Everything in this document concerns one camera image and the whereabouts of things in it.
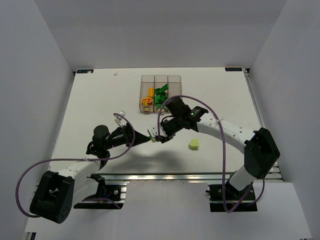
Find green 2x2 lego brick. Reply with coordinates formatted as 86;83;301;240
154;95;163;105

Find green 2x3 lego brick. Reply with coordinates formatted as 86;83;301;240
160;94;168;104

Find light green sloped lego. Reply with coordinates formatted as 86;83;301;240
188;138;200;151

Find orange round lego piece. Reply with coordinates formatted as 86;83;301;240
141;97;154;106

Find green long lego brick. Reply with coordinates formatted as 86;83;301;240
154;84;169;95

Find yellow lego brick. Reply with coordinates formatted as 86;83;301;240
147;87;155;98

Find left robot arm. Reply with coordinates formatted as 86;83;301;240
29;124;150;224

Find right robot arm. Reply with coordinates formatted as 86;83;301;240
149;96;281;194

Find left clear container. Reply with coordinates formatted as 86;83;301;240
139;75;155;113

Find clear container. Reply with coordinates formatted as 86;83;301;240
139;75;155;113
154;75;168;112
167;75;182;98

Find right clear container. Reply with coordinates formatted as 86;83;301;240
167;75;182;98

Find middle clear container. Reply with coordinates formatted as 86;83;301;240
154;75;168;112

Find left blue label sticker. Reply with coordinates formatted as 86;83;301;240
76;69;94;74

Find blue label sticker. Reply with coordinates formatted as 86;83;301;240
76;69;94;74
224;67;243;72

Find right blue label sticker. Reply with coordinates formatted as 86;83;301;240
224;67;243;72

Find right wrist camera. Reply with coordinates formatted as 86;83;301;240
147;124;164;138

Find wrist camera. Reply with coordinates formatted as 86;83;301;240
113;110;126;128
147;124;164;138

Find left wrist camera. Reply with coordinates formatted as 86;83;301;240
113;110;126;128

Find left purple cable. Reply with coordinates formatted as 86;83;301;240
15;112;136;218

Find purple cable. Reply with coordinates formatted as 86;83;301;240
156;94;266;213
15;112;136;218

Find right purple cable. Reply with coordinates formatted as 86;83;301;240
156;94;266;213

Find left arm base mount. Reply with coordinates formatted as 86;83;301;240
73;174;127;210

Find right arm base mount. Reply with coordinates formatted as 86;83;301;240
205;184;258;213

